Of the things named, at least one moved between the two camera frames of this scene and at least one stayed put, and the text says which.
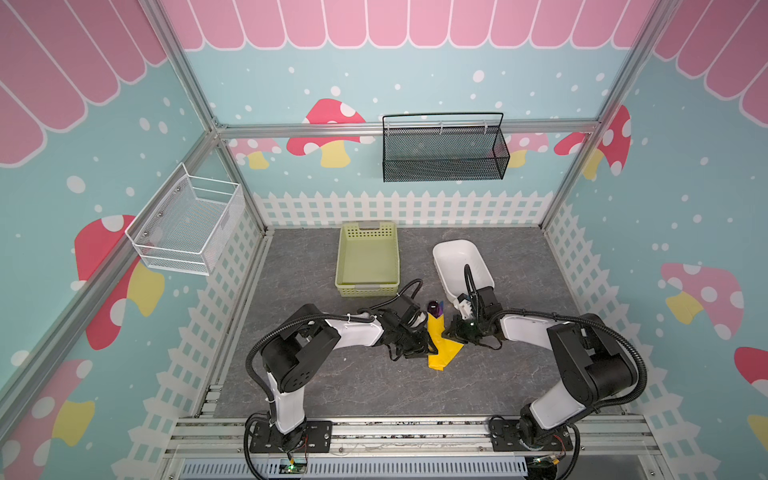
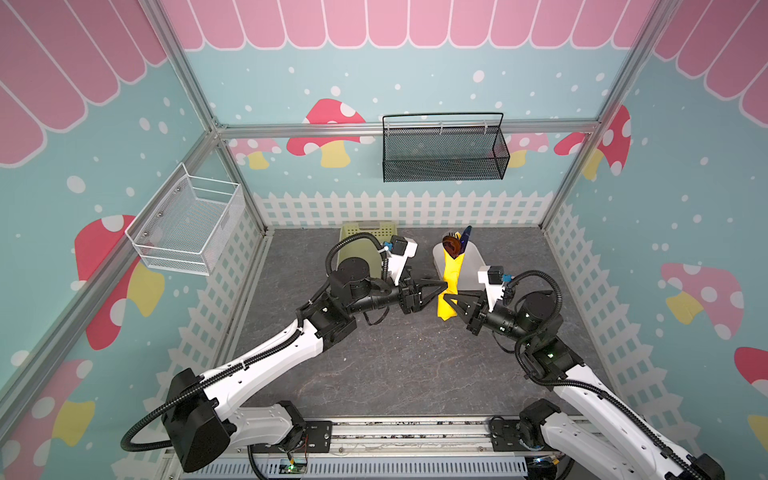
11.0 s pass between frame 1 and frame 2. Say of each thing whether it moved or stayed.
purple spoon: moved
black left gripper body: moved
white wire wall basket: stayed
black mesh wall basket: stayed
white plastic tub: stayed
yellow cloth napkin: moved
